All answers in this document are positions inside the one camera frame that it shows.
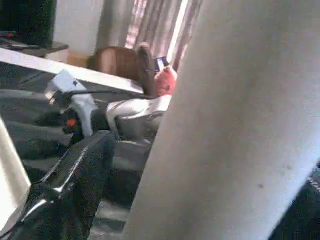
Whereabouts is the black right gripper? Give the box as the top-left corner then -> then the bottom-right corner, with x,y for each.
61,111 -> 82,146

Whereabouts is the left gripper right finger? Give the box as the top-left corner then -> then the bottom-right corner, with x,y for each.
272,162 -> 320,240

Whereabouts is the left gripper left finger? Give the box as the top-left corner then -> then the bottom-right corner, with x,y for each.
7,131 -> 119,240

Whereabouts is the white plastic table top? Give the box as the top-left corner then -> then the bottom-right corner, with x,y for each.
0,117 -> 32,226

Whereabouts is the white plastic table leg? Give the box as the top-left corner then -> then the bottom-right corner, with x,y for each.
123,0 -> 320,240

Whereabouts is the white plastic upturned table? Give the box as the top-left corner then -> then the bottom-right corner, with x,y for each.
0,62 -> 156,240

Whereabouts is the white board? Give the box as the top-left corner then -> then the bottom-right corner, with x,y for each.
0,48 -> 145,95

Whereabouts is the brown cardboard box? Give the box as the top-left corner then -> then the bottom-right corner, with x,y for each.
67,51 -> 89,69

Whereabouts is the brown chair back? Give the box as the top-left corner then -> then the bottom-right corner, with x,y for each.
92,46 -> 141,82

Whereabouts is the low cabinet with white drawer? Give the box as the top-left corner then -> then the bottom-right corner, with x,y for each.
0,37 -> 70,64

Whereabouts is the dark grey furry object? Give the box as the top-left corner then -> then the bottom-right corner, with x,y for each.
136,42 -> 159,97

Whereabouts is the pink rounded object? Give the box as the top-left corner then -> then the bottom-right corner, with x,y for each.
153,65 -> 179,97

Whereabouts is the blue lit screen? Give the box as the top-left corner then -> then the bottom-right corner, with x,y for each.
154,56 -> 169,73

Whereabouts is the black upright flat panel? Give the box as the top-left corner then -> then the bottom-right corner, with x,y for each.
0,0 -> 56,48

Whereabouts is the grey pleated curtain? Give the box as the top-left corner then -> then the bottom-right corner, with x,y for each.
97,0 -> 203,73

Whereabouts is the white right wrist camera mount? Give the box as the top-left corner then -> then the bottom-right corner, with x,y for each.
44,69 -> 96,138

